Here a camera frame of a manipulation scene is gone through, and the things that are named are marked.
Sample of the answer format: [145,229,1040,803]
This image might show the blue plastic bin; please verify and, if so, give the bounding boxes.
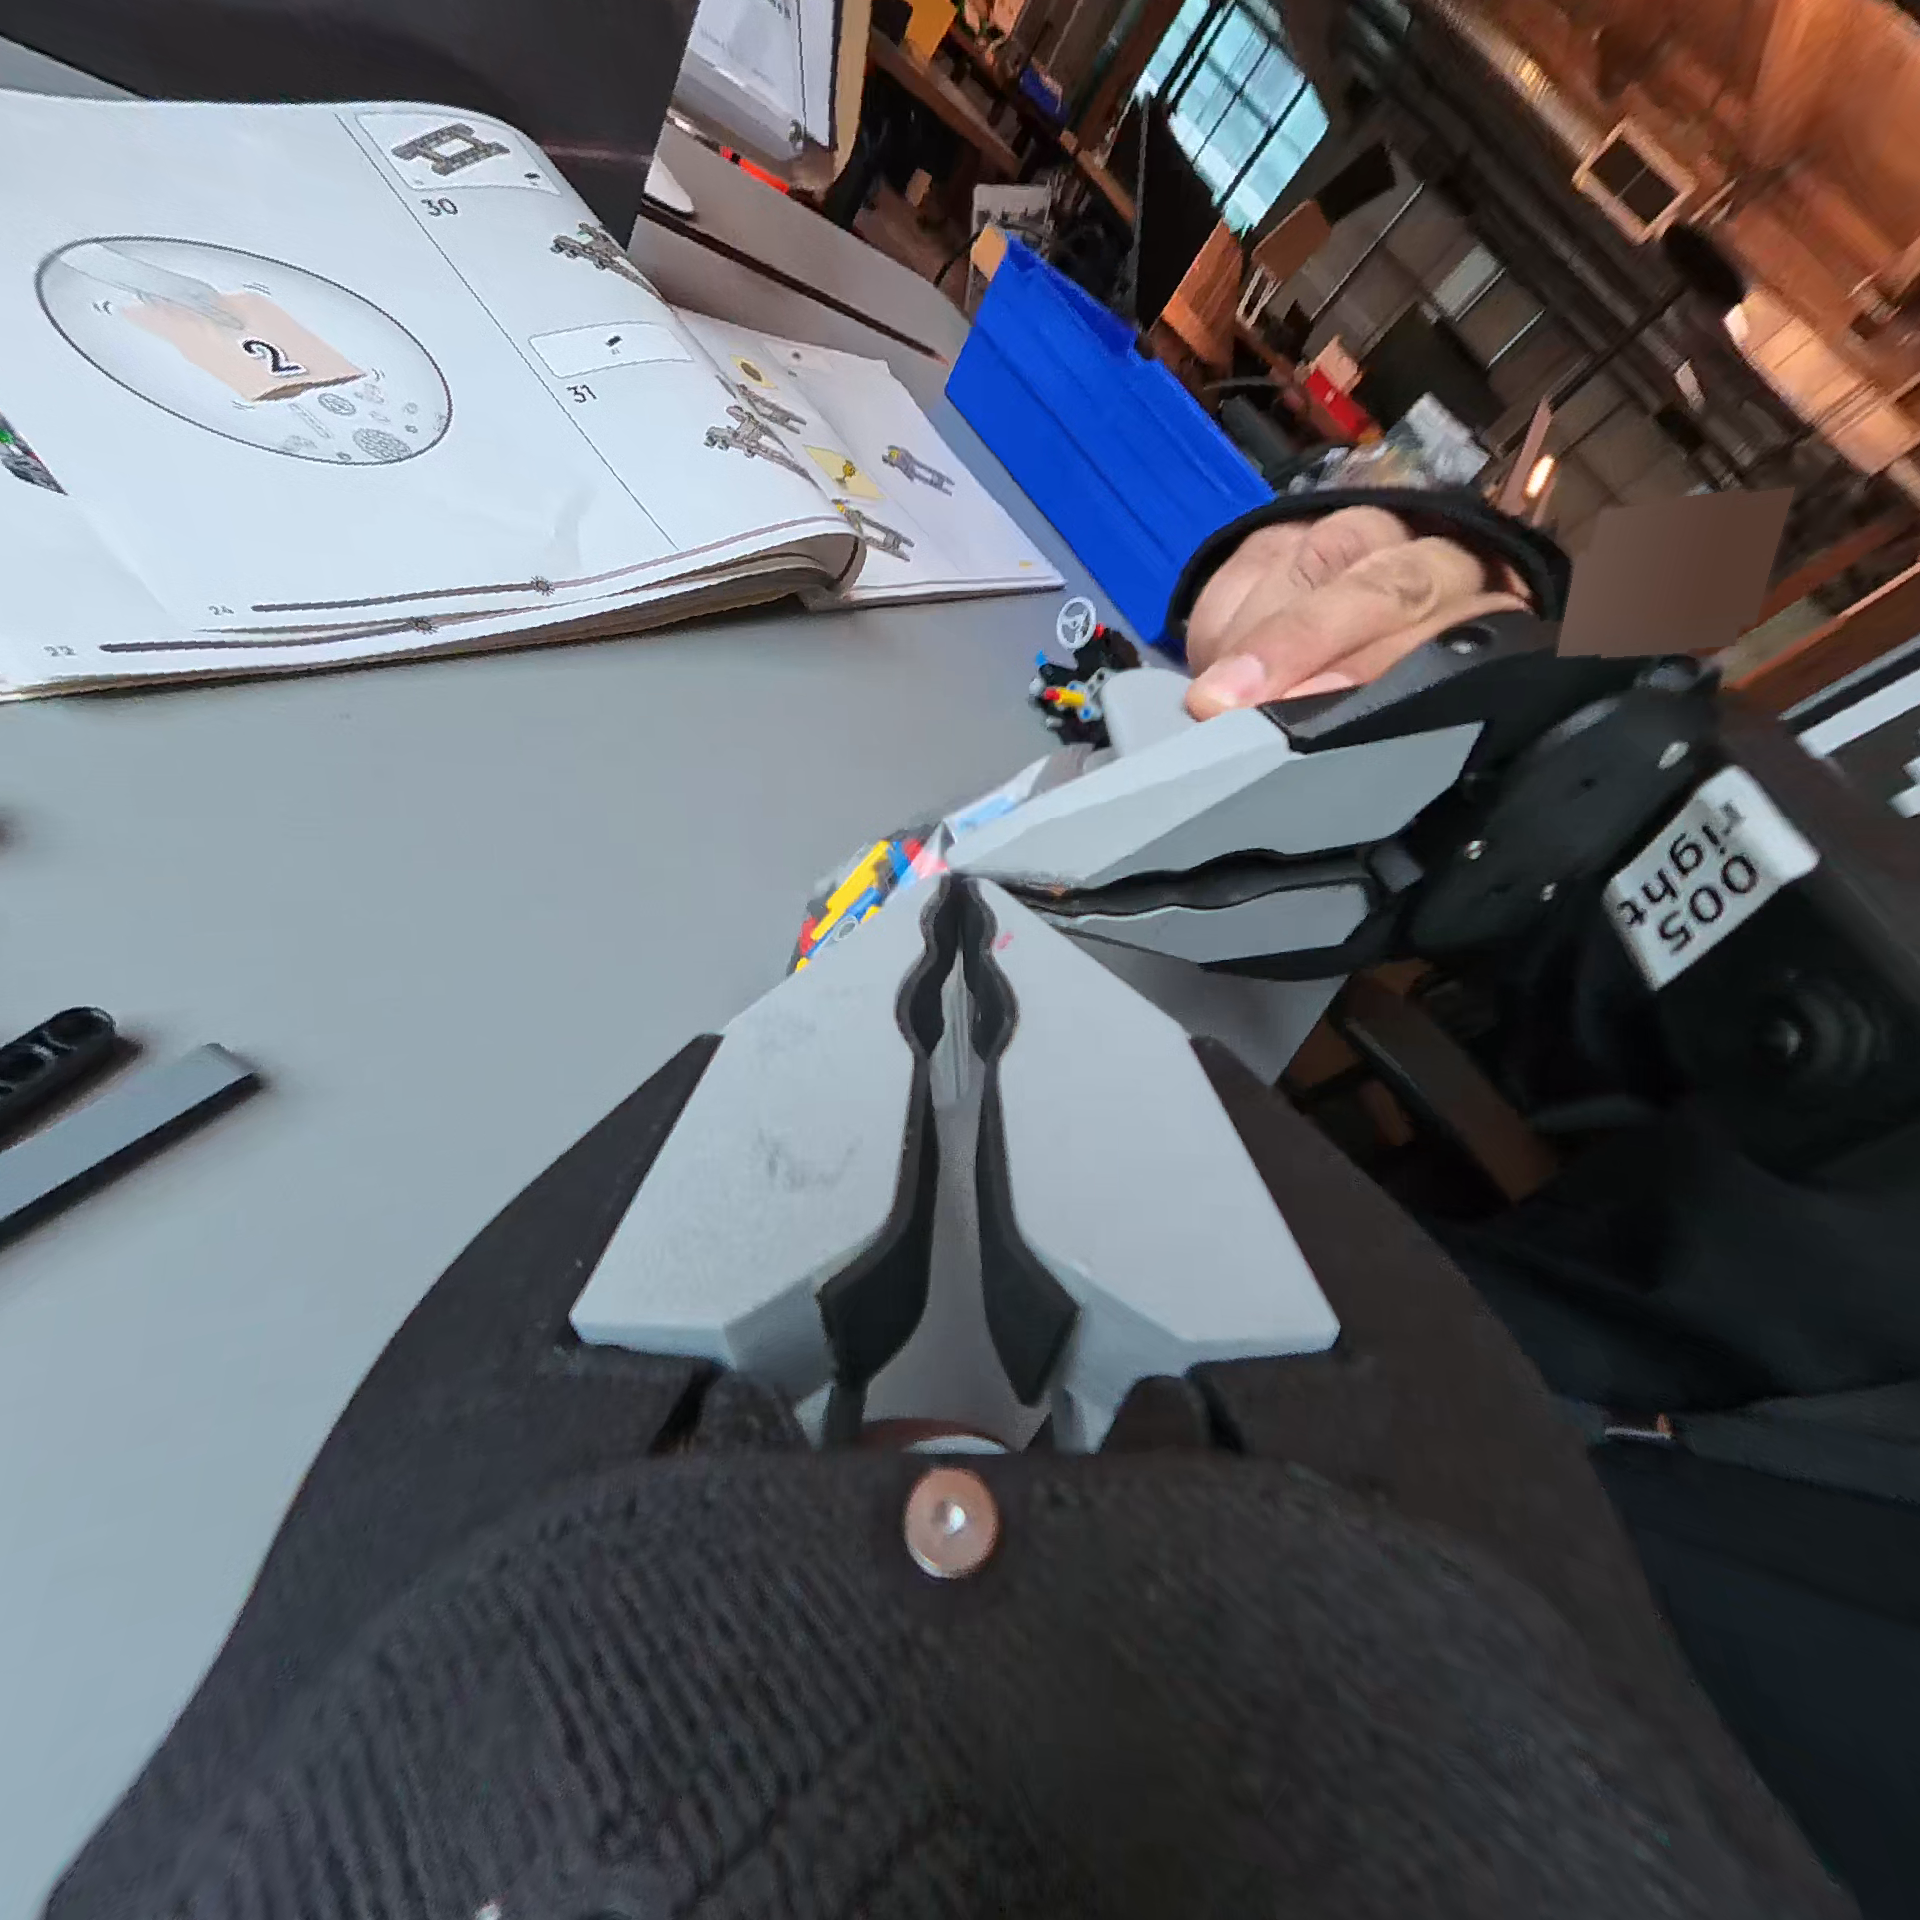
[945,237,1279,649]

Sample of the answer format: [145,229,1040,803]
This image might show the colourful brick model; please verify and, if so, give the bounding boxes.
[787,749,1113,977]

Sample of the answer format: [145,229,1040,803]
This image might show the window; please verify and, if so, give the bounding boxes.
[1142,0,1334,230]

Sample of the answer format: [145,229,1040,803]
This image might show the black lego beam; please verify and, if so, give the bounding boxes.
[0,1007,127,1129]

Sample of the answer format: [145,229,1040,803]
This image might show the person's right hand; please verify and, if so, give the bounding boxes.
[1177,503,1547,723]

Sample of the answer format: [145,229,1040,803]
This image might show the person's torso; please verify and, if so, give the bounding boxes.
[1440,1111,1920,1920]

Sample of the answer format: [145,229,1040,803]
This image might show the small black wheel assembly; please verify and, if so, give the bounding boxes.
[1026,591,1150,745]

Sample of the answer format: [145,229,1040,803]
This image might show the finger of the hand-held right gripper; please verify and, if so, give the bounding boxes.
[1035,870,1420,985]
[932,703,1491,902]

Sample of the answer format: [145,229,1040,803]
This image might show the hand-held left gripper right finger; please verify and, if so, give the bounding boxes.
[961,877,1344,1453]

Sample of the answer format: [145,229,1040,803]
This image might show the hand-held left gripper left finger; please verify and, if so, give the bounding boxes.
[567,874,952,1450]

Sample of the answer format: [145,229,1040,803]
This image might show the white instruction booklet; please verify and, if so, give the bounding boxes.
[0,87,1068,703]

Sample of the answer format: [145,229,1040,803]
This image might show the long dark grey lego plate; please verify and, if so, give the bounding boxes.
[0,1044,266,1249]

